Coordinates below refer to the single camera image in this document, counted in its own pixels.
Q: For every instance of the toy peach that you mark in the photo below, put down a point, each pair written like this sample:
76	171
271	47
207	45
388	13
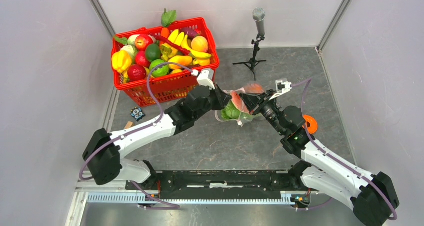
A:
200	44

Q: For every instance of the orange plastic tape dispenser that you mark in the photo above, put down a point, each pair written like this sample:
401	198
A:
310	124

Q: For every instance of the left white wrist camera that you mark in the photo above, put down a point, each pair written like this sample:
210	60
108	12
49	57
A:
204	77

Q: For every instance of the toy carrot with leaves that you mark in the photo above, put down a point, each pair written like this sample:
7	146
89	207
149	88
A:
167	18

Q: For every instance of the small wooden block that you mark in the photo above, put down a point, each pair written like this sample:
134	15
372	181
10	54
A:
129	125

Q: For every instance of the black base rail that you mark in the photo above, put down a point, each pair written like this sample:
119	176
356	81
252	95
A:
223	184

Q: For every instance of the purple toy sweet potato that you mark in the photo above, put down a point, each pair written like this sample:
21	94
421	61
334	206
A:
191	33

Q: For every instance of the clear zip top bag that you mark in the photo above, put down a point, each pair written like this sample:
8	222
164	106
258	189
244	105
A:
217	114

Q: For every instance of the yellow toy bell pepper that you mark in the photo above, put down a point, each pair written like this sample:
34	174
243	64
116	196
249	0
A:
121	61

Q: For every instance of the grey microphone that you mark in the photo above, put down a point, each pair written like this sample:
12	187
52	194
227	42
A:
258	16

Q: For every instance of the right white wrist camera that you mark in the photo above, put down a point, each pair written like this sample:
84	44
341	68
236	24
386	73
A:
282	87

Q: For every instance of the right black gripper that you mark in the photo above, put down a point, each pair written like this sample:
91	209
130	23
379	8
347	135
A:
256	102

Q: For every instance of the small round toy watermelon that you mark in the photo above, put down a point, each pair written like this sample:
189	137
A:
159	71

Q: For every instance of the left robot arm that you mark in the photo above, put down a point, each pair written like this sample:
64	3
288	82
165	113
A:
105	154

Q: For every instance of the black tripod stand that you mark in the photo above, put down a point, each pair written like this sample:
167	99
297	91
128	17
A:
252	63

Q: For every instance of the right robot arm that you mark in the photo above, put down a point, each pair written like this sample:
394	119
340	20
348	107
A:
371	197

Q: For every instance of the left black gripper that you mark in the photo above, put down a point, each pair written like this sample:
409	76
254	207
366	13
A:
222	98

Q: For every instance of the red plastic basket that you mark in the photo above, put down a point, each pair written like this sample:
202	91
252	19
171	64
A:
173	86

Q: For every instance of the yellow toy banana bunch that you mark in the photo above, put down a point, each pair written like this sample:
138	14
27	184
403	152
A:
177	37

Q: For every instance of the toy napa cabbage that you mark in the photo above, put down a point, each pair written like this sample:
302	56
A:
231	112

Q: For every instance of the toy orange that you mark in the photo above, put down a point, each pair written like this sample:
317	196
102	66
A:
254	88

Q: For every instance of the toy watermelon slice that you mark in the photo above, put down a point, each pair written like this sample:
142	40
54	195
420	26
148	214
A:
238	102

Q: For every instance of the dark green toy avocado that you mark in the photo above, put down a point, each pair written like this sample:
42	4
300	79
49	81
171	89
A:
152	52

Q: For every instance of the long red toy chili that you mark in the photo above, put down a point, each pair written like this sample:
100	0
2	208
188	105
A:
172	45

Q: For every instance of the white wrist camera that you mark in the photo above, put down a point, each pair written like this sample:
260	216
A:
282	87
204	77

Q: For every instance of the red toy apple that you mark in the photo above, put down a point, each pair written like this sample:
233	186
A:
143	41

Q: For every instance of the yellow toy mango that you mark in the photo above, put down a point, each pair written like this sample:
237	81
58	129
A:
184	60

